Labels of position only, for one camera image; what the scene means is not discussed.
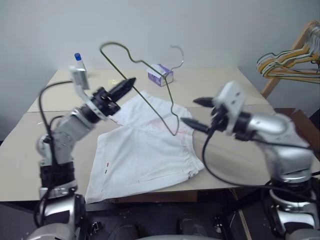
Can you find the dark rounded shape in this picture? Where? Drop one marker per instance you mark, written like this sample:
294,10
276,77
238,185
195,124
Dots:
125,225

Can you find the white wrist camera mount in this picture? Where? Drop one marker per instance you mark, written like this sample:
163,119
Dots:
231,96
80,77

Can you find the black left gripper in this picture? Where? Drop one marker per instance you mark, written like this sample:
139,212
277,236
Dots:
106,101

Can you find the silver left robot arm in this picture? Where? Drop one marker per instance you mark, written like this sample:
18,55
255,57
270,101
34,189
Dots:
63,130

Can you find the purple tissue box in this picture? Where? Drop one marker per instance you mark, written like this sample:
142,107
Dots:
160,75

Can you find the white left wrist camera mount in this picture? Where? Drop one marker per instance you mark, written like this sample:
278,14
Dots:
80,77

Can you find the clear bottle with blue cap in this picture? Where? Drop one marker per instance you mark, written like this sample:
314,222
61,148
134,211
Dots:
79,62

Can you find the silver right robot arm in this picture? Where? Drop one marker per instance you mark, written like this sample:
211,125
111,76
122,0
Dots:
280,130

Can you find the bunch of hangers on rack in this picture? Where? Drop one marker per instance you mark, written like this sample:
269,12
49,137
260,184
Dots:
298,40

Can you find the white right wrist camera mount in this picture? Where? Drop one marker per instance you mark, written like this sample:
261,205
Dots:
231,96

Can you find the white shorts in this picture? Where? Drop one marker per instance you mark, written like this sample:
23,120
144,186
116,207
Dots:
145,160

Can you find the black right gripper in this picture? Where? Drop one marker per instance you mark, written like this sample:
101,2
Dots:
221,122

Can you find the black table frame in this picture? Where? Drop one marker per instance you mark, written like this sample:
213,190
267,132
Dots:
155,200

